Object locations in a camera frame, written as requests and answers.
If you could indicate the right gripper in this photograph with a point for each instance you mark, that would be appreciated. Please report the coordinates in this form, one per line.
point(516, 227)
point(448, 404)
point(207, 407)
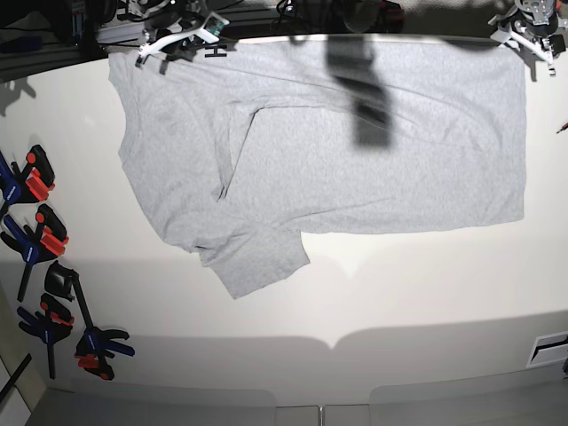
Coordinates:
point(179, 24)

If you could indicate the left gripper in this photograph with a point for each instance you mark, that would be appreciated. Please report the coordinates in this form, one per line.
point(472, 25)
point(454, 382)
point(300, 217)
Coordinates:
point(539, 23)

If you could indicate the grey T-shirt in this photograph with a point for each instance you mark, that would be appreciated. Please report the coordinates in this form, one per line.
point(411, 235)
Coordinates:
point(234, 155)

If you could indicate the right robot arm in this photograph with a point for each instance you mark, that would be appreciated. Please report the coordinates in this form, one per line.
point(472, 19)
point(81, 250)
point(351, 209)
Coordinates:
point(134, 11)

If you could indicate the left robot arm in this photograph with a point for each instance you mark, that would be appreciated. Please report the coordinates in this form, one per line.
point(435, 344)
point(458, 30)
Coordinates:
point(541, 44)

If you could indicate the red screwdriver tip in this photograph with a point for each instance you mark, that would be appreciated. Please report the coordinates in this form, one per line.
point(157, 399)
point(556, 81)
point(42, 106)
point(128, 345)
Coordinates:
point(563, 128)

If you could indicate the top blue orange bar clamp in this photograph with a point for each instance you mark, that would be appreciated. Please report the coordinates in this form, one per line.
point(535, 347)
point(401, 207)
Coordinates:
point(30, 185)

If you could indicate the blue orange bar clamp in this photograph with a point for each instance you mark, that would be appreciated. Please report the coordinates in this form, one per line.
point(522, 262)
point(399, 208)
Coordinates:
point(47, 242)
point(30, 185)
point(52, 326)

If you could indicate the white label with black mark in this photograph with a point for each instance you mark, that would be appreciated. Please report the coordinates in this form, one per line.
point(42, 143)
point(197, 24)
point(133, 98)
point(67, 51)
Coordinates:
point(548, 350)

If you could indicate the long black bar clamp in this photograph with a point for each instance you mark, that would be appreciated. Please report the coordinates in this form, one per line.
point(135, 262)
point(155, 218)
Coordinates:
point(97, 346)

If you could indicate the black strip at table corner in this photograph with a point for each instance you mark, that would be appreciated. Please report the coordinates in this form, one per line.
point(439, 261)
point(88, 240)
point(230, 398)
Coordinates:
point(14, 377)

